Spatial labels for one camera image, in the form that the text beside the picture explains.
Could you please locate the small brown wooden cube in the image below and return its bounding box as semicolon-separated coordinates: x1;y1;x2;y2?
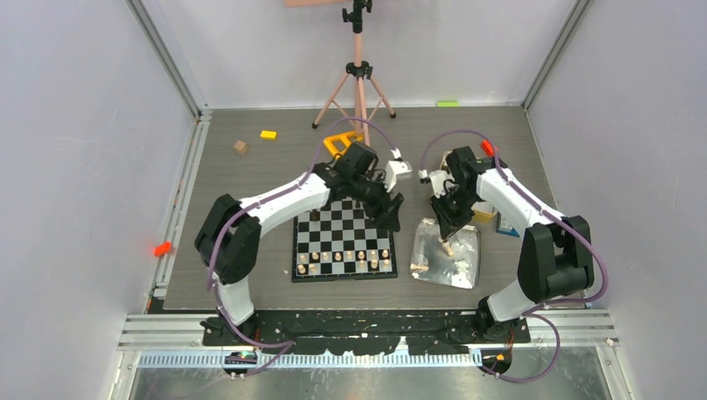
233;140;248;154

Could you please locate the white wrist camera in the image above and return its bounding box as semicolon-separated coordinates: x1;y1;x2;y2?
418;169;456;198
383;147;413;193

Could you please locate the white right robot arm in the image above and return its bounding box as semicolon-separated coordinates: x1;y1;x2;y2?
419;147;594;342

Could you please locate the red block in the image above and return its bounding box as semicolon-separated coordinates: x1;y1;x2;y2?
481;139;496;157

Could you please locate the orange red clip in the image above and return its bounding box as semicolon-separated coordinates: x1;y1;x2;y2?
153;242;172;258

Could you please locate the silver metal tray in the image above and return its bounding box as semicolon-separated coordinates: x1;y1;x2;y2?
409;217;481;290

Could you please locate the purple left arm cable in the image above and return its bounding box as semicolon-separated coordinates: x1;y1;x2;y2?
205;117;402;378

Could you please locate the blue lego brick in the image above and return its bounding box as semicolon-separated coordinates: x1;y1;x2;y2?
495;212;520;238

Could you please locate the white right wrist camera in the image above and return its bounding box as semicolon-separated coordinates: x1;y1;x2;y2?
418;169;456;198

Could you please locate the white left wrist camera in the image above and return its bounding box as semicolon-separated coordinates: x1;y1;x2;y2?
383;147;413;193

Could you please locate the light piece on tray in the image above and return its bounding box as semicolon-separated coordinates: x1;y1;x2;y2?
440;240;454;257

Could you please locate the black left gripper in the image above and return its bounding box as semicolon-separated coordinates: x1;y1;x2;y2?
349;172;404;232

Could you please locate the yellow tin box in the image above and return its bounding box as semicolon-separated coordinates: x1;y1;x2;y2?
439;152;499;225

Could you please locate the small yellow block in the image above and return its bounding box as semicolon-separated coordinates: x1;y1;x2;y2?
260;130;278;140

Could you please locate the yellow triangular frame block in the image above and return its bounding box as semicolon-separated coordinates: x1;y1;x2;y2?
323;131;364;160

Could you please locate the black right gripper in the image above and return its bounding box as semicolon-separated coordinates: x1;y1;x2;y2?
429;187;481;239

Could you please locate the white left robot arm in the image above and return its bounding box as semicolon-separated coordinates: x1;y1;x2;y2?
194;142;411;345

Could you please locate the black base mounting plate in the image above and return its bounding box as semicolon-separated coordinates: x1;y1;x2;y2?
200;309;530;356

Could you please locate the pink camera tripod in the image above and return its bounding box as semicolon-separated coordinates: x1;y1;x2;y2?
312;0;397;145

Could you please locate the black white chess board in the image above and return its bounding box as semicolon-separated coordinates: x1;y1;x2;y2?
291;199;398;283

